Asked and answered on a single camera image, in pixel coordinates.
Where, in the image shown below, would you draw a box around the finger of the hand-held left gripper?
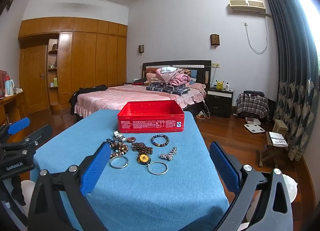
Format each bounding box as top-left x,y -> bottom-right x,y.
0,124 -> 52,158
0,117 -> 31,144

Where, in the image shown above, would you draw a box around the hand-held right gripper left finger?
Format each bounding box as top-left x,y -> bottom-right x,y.
27,142 -> 112,231

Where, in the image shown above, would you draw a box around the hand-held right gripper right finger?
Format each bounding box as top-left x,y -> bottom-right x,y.
209,141 -> 294,231

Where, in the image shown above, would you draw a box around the silver and gold wristwatch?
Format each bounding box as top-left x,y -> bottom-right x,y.
113,131 -> 127,143

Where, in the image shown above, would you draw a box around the dark bead necklace amber pendant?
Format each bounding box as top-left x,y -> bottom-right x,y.
131,141 -> 153,166

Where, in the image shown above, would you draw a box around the multicoloured bead bracelet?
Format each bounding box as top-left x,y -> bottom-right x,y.
150,134 -> 170,147

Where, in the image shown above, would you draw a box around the red tin box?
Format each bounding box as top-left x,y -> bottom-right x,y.
117,101 -> 185,134

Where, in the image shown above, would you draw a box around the wooden desk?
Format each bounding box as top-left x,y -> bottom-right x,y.
0,91 -> 26,127

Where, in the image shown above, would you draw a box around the silver bangle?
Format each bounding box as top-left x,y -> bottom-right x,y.
148,161 -> 168,176
109,155 -> 129,169

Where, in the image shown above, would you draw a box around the white and blue thermos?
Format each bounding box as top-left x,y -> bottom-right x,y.
5,74 -> 15,96

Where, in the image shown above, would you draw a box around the red gift box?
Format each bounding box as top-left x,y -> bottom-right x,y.
0,70 -> 8,97

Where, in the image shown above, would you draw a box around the low wooden stool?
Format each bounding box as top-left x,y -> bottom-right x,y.
257,131 -> 290,168

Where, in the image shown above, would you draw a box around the wooden door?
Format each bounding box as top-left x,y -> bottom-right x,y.
19,44 -> 49,114

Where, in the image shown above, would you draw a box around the white bathroom scale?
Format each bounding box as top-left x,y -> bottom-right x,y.
244,124 -> 265,134

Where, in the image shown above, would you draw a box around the white printed box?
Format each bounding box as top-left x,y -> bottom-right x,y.
268,131 -> 288,148

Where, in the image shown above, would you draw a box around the blue tablecloth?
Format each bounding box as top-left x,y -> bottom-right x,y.
30,109 -> 230,231

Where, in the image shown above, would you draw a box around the black and white nightstand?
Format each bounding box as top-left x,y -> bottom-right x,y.
206,88 -> 235,118

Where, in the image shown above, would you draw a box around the plaid bag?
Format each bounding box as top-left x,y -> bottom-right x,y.
236,91 -> 270,121

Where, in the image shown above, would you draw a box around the black garment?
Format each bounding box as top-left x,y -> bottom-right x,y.
69,84 -> 108,116

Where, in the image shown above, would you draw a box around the small wooden stool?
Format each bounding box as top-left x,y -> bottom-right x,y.
272,119 -> 289,136

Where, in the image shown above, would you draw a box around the bed with pink bedspread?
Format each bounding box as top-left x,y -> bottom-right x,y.
74,60 -> 212,119

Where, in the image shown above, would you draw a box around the pink pillow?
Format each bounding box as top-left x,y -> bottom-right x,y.
189,82 -> 207,92

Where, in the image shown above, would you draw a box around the wooden wardrobe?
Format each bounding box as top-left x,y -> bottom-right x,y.
18,17 -> 128,115

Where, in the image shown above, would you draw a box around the blue plaid cloth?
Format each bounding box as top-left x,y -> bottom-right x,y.
146,83 -> 190,95

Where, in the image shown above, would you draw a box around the pink folded blankets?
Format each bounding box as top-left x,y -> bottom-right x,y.
154,68 -> 191,87

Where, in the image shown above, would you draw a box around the orange pillow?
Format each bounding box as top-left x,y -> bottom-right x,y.
145,68 -> 158,84

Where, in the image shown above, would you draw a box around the grey patterned curtain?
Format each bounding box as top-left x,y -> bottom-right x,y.
260,0 -> 320,161

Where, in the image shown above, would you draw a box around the window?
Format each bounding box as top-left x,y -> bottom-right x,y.
285,0 -> 320,56

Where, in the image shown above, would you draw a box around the dark bead bracelet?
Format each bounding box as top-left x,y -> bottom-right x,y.
106,138 -> 125,149

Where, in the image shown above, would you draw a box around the brown wooden bead bracelet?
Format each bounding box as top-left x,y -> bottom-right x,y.
110,144 -> 130,159

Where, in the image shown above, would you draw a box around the power strip with cables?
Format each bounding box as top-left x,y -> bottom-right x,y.
196,101 -> 212,119

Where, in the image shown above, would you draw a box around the silver chain bracelet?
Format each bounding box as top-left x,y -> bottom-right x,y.
159,146 -> 178,162

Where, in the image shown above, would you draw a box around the large wooden wall lamp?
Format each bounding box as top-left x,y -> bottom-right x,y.
209,34 -> 221,47

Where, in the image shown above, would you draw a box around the white power cord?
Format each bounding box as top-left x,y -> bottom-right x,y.
244,17 -> 269,54

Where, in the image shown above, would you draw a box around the wall air conditioner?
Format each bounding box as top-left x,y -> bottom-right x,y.
229,0 -> 267,17

